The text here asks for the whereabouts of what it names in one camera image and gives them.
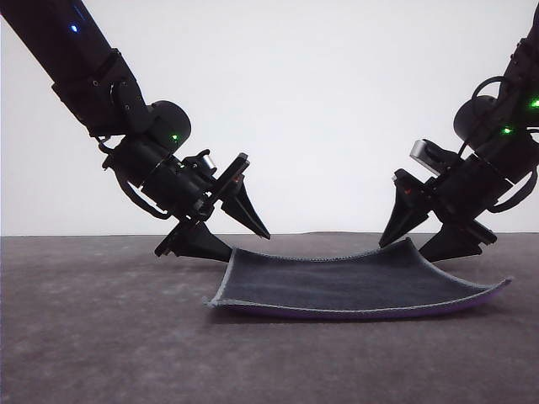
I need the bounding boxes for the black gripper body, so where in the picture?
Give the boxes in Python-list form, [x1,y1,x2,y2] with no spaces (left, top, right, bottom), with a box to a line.
[103,136,252,258]
[392,153,514,247]

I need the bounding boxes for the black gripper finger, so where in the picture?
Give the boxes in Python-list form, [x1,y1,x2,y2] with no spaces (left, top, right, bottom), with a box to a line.
[167,221,234,261]
[419,222,483,264]
[220,179,272,242]
[377,181,432,249]

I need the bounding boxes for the purple towel with grey hem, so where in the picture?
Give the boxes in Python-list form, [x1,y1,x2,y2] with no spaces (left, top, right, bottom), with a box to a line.
[201,237,515,321]

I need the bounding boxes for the grey table cloth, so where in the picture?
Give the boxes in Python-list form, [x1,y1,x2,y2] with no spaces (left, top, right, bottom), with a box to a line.
[0,231,539,404]

